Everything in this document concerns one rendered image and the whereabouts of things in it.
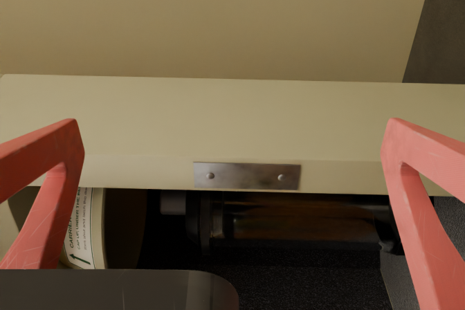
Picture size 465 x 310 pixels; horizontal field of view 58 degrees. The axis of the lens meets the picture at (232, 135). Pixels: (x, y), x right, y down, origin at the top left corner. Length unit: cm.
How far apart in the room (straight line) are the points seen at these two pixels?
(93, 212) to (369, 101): 24
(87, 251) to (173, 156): 15
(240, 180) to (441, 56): 40
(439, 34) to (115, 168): 48
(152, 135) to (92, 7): 44
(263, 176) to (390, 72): 51
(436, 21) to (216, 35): 32
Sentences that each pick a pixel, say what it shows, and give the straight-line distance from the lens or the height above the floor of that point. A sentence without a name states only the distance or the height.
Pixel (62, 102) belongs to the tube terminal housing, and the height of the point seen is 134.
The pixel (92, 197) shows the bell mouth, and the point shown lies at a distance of 38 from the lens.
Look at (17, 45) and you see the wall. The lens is 79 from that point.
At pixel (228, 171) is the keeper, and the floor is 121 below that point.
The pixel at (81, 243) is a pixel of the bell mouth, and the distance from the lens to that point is 39.
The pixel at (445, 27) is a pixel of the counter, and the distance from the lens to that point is 62.
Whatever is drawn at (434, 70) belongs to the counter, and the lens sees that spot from 64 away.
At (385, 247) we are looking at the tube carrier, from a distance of 46.
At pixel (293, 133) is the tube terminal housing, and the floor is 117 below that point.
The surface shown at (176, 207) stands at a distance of 45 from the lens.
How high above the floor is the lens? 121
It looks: 1 degrees up
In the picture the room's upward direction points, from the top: 89 degrees counter-clockwise
